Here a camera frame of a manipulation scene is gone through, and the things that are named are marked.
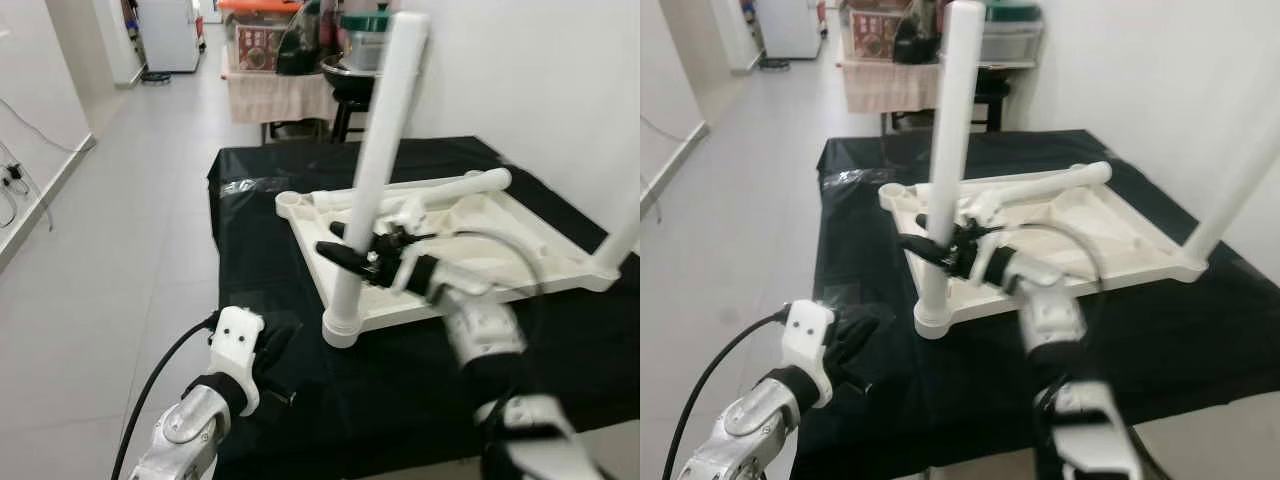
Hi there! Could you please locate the white plastic table top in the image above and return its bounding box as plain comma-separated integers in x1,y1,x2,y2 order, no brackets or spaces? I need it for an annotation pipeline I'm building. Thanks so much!
878,180,1209,339
275,188,623,349

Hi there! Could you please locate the white plastic table leg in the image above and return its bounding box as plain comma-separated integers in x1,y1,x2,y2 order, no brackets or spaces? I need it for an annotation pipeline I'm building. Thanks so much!
1180,112,1280,267
915,162,1114,207
308,168,514,214
322,12,431,347
590,190,641,279
913,2,987,337

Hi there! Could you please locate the clear plastic wrap piece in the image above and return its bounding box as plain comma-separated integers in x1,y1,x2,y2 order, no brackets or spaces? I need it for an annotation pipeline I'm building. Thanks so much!
215,175,293,197
820,168,893,188

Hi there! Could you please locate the black wooden stool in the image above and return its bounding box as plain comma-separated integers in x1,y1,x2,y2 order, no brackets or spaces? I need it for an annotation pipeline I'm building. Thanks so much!
328,85,373,144
975,68,1013,133

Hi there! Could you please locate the beige cloth covered table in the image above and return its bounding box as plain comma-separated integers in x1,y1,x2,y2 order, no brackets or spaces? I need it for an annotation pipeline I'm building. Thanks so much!
840,58,943,133
222,68,339,143

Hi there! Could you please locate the black bag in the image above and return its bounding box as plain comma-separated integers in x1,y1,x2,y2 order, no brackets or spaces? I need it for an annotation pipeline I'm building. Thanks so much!
278,5,323,77
893,5,943,67

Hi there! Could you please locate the clear container green lid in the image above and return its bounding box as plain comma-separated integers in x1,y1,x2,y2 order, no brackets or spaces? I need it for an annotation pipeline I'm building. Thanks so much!
338,5,396,71
985,3,1044,67

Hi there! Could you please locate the white standing appliance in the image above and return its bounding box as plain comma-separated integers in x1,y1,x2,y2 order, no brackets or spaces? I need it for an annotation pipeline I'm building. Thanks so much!
135,0,206,74
755,0,827,60

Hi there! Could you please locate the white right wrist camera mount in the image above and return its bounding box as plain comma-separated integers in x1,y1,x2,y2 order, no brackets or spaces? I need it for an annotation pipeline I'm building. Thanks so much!
964,190,1013,289
384,195,443,298

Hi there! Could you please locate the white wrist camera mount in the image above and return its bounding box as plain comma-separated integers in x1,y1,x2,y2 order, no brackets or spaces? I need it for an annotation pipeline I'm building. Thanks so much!
783,300,837,409
207,307,267,417
384,195,443,298
964,190,1013,289

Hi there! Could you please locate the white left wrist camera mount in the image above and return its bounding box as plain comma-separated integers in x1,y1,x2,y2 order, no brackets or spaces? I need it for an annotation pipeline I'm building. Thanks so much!
783,300,837,409
207,307,267,417

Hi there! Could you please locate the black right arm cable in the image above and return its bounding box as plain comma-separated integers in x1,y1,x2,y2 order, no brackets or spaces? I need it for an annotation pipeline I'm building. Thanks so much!
428,228,548,301
1018,220,1108,293

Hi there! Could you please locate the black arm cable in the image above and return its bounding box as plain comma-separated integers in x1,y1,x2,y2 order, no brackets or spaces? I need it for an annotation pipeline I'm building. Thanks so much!
1018,220,1108,293
662,310,791,480
108,313,221,480
428,228,548,301

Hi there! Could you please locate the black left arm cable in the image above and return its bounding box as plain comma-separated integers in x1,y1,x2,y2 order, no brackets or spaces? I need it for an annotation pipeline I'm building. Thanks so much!
662,310,791,480
108,313,221,480

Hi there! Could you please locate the black wall cable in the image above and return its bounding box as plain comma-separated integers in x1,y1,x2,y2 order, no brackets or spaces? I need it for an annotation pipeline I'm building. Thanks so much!
0,95,57,233
640,113,669,223

